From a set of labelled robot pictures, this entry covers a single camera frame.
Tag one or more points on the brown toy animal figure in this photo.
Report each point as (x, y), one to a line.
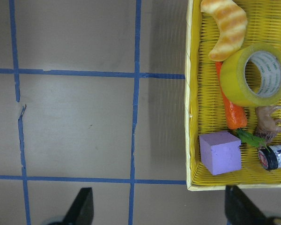
(267, 127)

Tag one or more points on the toy carrot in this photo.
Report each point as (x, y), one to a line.
(236, 118)

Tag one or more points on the small battery can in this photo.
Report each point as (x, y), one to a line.
(270, 157)

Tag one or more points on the yellow woven tray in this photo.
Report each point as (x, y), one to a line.
(204, 112)

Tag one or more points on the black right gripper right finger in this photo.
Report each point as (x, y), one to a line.
(240, 210)

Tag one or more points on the yellow tape roll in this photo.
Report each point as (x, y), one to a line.
(267, 60)

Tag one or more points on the toy croissant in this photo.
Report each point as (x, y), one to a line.
(231, 21)

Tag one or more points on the purple foam cube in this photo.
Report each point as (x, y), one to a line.
(220, 152)

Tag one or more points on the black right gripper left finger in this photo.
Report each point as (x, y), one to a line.
(81, 210)

